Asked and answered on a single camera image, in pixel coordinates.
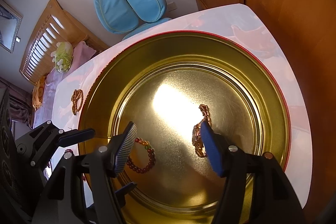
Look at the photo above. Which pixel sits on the white printed tablecloth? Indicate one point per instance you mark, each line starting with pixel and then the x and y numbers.
pixel 73 90

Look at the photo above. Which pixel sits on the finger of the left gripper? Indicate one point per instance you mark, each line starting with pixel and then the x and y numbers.
pixel 122 192
pixel 75 136

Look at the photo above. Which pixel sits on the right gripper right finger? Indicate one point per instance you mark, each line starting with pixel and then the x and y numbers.
pixel 273 198

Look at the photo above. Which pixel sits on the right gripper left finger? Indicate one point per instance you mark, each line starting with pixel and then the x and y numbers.
pixel 105 163

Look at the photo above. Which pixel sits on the wooden bed headboard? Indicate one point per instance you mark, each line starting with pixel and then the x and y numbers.
pixel 54 25

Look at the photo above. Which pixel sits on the framed wall picture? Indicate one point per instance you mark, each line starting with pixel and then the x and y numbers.
pixel 9 26

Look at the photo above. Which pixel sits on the blue padded chair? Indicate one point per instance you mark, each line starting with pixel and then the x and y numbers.
pixel 130 17

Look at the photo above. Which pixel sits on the pink bed sheet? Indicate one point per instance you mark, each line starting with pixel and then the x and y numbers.
pixel 81 54

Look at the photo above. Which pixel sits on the wooden wardrobe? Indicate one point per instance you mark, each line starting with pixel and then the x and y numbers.
pixel 305 31

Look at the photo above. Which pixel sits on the orange pillow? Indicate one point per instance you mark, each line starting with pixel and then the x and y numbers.
pixel 38 92

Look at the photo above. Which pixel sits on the red gold round tin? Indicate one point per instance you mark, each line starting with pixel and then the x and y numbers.
pixel 159 83

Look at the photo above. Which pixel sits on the green cabbage plush toy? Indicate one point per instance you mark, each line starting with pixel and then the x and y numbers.
pixel 62 57

